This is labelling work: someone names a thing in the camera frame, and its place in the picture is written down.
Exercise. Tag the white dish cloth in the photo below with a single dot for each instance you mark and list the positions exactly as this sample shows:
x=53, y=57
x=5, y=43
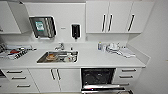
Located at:
x=128, y=53

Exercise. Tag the grey paper towel dispenser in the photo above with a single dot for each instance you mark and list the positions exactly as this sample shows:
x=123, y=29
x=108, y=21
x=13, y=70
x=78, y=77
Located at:
x=41, y=26

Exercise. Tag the small wall label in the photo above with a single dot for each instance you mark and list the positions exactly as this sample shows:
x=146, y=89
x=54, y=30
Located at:
x=62, y=29

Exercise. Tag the white drawer unit wide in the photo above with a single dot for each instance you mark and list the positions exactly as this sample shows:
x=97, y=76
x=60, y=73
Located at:
x=18, y=80

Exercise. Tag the black soap dispenser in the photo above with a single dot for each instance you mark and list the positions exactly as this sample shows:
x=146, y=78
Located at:
x=75, y=31

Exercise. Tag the stainless steel dishwasher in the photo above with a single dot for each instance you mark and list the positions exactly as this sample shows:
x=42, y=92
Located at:
x=98, y=78

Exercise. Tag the white stacked dishes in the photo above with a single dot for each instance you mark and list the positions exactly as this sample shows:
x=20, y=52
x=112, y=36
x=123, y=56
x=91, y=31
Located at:
x=113, y=48

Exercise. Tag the stainless steel sink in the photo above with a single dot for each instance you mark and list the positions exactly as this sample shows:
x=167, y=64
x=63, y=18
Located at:
x=43, y=60

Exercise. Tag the orange bowl in sink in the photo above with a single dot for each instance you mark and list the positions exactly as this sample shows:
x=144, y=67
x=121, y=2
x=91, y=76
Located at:
x=51, y=57

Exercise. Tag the chrome faucet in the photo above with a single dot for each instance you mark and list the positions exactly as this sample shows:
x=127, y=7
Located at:
x=60, y=46

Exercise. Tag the dish drying rack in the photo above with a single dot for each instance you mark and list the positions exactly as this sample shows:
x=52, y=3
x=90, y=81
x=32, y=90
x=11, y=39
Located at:
x=16, y=52

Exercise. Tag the blue white soap bottle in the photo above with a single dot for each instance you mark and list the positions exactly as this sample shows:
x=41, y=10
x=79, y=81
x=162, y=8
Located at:
x=99, y=46

